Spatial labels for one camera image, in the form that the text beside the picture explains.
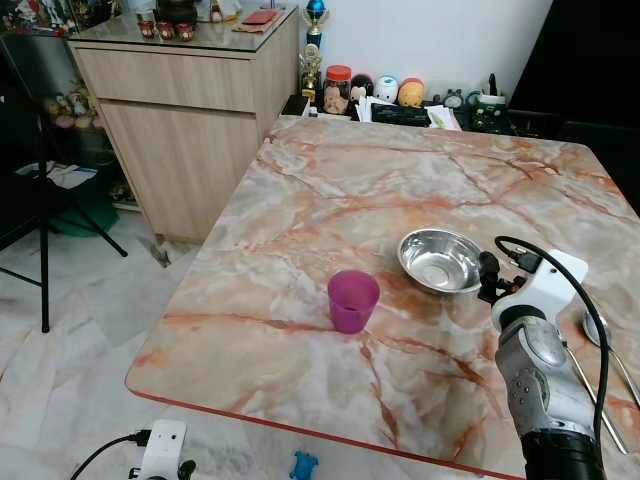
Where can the red flat book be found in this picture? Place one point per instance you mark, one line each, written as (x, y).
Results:
(258, 17)

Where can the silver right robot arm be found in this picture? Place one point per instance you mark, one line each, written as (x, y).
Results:
(541, 395)

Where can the orange round figurine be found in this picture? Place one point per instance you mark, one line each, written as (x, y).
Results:
(411, 93)

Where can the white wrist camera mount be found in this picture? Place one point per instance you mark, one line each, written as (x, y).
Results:
(545, 285)
(163, 450)

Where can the white folded paper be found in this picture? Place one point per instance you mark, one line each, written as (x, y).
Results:
(443, 118)

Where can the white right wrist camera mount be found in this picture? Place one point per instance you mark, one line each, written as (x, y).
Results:
(545, 285)

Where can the large black furniture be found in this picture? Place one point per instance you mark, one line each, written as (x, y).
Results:
(585, 70)

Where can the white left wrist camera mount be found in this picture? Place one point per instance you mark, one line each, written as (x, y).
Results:
(163, 450)

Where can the red lidded snack jar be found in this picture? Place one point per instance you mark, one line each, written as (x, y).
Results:
(337, 90)

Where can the black keyboard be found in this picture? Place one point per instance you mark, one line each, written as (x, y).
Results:
(400, 114)

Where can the white round figurine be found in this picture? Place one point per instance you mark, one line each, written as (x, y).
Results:
(386, 89)

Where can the blue globe trophy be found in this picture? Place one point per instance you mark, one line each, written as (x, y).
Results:
(316, 12)

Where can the stainless steel bowl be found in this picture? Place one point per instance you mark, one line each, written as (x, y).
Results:
(440, 262)

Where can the green floor basin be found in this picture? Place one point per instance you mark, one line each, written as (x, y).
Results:
(72, 220)

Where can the small red tea cup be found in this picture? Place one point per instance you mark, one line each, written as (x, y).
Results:
(147, 29)
(165, 31)
(185, 32)

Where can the black tripod stand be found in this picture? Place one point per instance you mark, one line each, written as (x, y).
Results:
(43, 230)

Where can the silver spoon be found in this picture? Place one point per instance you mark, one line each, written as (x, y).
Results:
(618, 375)

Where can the silver fork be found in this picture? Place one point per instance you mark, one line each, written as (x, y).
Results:
(600, 405)

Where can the light wooden cabinet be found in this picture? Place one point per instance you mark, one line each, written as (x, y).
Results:
(190, 130)

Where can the purple plastic cup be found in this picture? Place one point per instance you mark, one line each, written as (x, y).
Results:
(353, 302)

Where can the small gold trophy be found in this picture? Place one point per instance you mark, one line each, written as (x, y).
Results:
(311, 68)

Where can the dark green mug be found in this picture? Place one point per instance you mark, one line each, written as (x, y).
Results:
(490, 110)

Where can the black round figurine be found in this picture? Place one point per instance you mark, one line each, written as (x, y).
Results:
(361, 86)

